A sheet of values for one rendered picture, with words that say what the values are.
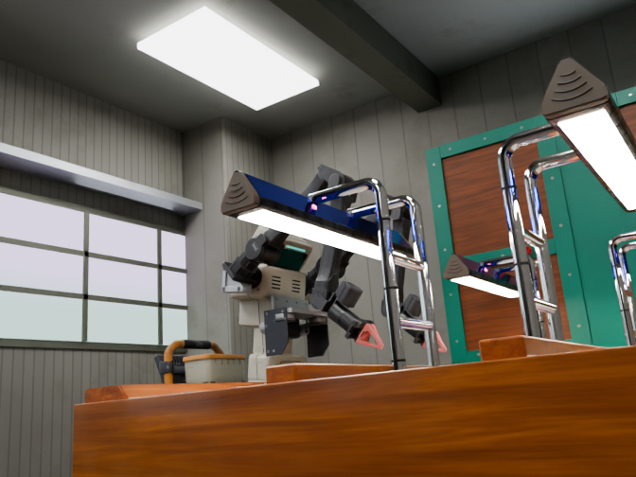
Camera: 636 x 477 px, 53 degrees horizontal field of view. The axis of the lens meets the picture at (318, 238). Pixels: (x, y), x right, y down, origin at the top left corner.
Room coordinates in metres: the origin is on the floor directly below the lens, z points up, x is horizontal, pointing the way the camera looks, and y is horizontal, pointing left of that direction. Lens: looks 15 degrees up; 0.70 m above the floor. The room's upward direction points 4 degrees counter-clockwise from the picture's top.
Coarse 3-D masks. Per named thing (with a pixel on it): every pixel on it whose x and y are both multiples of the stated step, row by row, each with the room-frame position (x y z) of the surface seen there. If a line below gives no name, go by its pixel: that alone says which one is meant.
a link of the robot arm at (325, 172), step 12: (324, 168) 1.94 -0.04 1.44; (312, 180) 1.98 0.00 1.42; (324, 180) 1.95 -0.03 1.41; (348, 180) 1.91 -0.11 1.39; (312, 192) 1.98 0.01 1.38; (252, 240) 2.10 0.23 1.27; (264, 240) 2.07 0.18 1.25; (276, 240) 2.08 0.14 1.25; (252, 252) 2.10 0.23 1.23; (264, 252) 2.09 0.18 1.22
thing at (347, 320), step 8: (344, 312) 1.91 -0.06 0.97; (352, 312) 1.92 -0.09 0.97; (344, 320) 1.90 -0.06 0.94; (352, 320) 1.89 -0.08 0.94; (368, 320) 1.92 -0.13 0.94; (344, 328) 1.91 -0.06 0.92; (352, 328) 1.87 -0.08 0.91; (360, 328) 1.90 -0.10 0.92; (344, 336) 1.88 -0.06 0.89; (352, 336) 1.89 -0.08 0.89
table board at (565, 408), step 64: (320, 384) 0.86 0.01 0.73; (384, 384) 0.81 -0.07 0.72; (448, 384) 0.77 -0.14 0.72; (512, 384) 0.72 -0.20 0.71; (576, 384) 0.69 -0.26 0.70; (128, 448) 1.07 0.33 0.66; (192, 448) 0.99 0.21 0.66; (256, 448) 0.93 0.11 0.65; (320, 448) 0.87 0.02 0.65; (384, 448) 0.82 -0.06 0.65; (448, 448) 0.77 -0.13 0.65; (512, 448) 0.73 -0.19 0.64; (576, 448) 0.69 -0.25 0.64
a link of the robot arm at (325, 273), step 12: (336, 180) 1.89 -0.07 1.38; (336, 204) 1.92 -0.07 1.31; (348, 204) 1.94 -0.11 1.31; (324, 252) 1.95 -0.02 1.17; (336, 252) 1.94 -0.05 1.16; (324, 264) 1.95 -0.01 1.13; (336, 264) 1.95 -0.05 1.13; (324, 276) 1.94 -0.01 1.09; (336, 276) 1.96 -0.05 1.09; (312, 288) 1.97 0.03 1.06; (324, 288) 1.94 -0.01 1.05; (336, 288) 1.97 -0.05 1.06
